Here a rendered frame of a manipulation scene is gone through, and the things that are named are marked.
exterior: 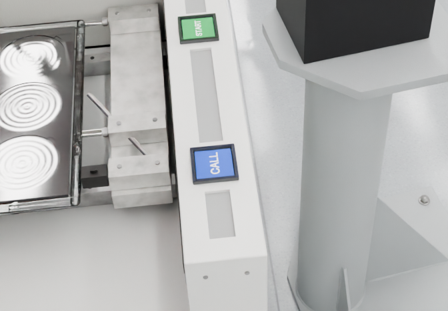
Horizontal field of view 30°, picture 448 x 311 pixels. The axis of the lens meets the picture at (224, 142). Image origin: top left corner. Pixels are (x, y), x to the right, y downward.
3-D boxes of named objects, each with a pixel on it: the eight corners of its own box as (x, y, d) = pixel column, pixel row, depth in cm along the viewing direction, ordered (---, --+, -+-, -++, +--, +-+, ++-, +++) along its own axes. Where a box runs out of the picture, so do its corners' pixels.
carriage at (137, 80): (114, 209, 112) (111, 195, 110) (113, 35, 137) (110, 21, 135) (173, 203, 113) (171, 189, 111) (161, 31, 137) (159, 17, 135)
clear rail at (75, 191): (71, 209, 108) (69, 202, 107) (77, 25, 133) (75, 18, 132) (81, 208, 108) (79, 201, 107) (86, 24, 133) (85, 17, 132)
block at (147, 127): (111, 147, 116) (107, 132, 114) (111, 129, 119) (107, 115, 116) (168, 141, 117) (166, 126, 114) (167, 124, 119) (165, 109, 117)
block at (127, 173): (111, 191, 111) (107, 176, 109) (111, 171, 113) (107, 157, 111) (171, 185, 111) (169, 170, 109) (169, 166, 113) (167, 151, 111)
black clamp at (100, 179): (83, 189, 111) (79, 176, 109) (83, 176, 112) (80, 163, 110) (109, 186, 111) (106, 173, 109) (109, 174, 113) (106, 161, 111)
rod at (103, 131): (78, 141, 116) (77, 134, 115) (79, 134, 117) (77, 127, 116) (111, 138, 116) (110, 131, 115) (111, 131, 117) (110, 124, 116)
